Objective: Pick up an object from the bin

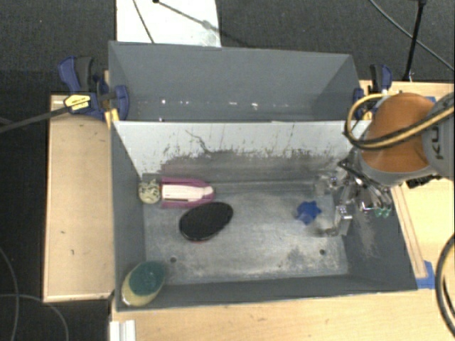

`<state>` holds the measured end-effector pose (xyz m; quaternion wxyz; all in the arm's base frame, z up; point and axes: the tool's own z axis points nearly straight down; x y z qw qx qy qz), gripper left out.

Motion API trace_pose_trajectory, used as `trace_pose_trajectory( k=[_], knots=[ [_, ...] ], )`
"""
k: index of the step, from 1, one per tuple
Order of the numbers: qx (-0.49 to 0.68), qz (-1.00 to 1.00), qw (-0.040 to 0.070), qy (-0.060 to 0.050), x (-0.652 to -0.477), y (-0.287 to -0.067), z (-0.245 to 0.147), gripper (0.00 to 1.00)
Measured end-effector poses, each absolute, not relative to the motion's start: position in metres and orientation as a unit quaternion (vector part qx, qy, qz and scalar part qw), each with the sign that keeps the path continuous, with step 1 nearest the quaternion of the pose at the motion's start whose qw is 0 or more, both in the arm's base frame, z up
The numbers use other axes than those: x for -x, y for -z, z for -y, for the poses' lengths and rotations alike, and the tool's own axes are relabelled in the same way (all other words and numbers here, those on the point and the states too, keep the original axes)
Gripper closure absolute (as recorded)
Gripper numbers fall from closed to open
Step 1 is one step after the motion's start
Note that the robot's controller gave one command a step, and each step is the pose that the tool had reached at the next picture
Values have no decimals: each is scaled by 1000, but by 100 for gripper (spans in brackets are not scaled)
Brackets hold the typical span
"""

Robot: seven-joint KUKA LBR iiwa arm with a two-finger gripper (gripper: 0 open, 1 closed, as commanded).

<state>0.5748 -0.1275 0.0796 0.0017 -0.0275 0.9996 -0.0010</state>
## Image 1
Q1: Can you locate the cream spotted ball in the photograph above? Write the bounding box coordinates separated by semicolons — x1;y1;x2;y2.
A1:
138;178;161;205

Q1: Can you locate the grey metal bin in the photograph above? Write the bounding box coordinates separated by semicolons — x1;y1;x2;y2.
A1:
107;40;419;312

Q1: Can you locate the blue star-shaped toy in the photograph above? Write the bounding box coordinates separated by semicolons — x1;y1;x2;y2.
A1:
295;200;323;226

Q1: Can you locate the purple and white stapler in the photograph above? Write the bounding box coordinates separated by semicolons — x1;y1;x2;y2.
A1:
159;176;216;209

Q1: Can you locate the black oval disc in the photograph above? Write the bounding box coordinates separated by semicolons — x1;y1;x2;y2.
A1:
178;201;235;242

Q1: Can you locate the pale wood board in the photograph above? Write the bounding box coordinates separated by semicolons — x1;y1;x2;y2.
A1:
42;91;116;303

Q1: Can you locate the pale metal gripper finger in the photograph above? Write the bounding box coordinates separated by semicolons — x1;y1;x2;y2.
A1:
314;174;341;197
315;205;353;238

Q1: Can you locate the yellow and green sponge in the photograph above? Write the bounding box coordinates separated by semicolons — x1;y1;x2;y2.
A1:
120;260;166;308

